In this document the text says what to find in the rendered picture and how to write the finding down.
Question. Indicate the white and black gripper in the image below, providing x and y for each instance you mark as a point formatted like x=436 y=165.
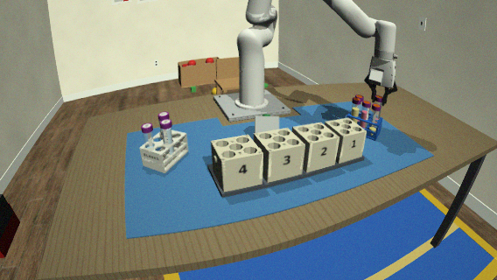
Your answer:
x=388 y=80

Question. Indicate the white tube rack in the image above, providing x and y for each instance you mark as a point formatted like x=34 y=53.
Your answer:
x=159 y=160

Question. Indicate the blue mat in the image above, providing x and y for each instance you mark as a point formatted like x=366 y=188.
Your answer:
x=186 y=198

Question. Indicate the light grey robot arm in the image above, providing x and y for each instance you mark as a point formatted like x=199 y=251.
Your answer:
x=250 y=43

